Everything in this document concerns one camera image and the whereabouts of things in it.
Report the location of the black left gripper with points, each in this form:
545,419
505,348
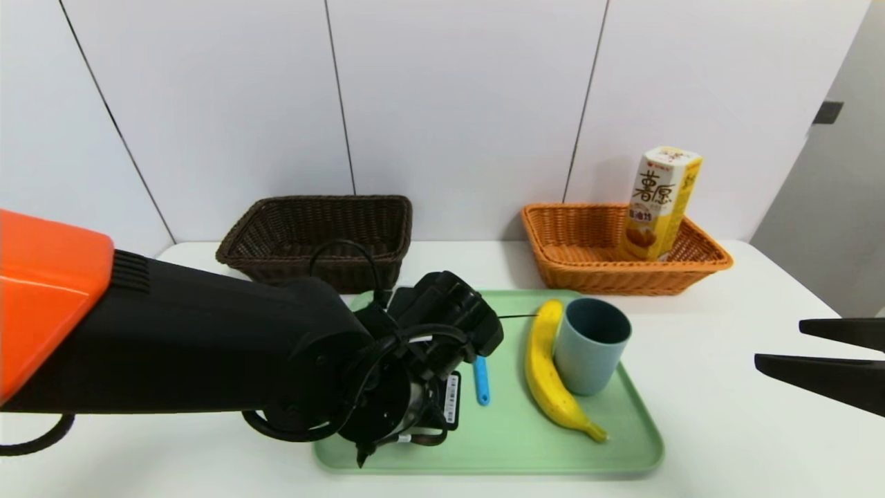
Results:
451,401

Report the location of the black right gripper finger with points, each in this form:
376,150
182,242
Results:
830,380
850,333

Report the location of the yellow white snack carton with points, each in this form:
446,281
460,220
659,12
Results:
657,214

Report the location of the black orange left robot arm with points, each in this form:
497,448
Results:
173,332

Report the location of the orange wicker basket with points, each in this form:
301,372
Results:
588,277

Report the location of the dark brown wicker basket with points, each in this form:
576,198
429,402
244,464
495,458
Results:
276,235

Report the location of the light green plastic tray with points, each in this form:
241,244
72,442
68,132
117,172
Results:
511,429

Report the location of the yellow banana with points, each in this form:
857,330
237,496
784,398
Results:
543,373

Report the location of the grey blue plastic cup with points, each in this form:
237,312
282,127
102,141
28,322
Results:
586,364

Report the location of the small black wall fixture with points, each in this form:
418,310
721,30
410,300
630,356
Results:
827,113

